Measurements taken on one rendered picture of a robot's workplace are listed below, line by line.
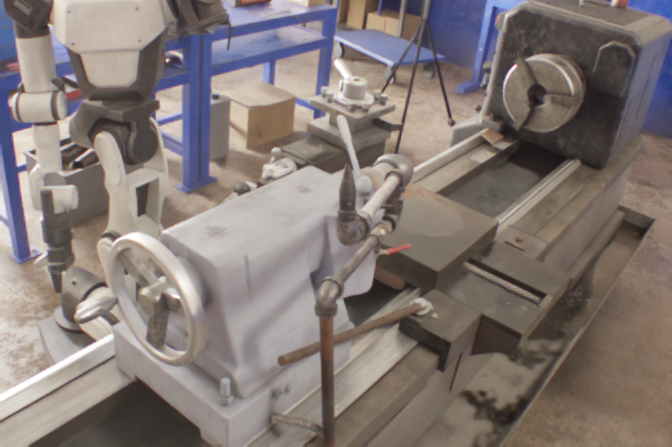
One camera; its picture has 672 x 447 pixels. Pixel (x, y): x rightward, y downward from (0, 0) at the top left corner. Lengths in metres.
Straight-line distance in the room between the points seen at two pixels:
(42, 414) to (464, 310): 0.88
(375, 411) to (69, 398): 0.56
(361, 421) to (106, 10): 1.09
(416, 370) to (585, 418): 1.37
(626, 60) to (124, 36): 1.53
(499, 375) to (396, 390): 0.79
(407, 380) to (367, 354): 0.10
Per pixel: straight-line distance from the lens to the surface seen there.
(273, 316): 1.11
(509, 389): 2.00
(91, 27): 1.65
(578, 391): 2.72
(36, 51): 1.78
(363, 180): 1.21
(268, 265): 1.07
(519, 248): 1.71
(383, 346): 1.37
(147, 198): 1.92
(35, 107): 1.79
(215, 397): 1.09
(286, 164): 1.59
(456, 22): 6.29
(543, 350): 2.18
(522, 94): 2.23
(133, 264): 1.04
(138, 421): 1.35
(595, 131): 2.39
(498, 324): 1.45
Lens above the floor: 1.74
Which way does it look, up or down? 30 degrees down
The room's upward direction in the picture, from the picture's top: 7 degrees clockwise
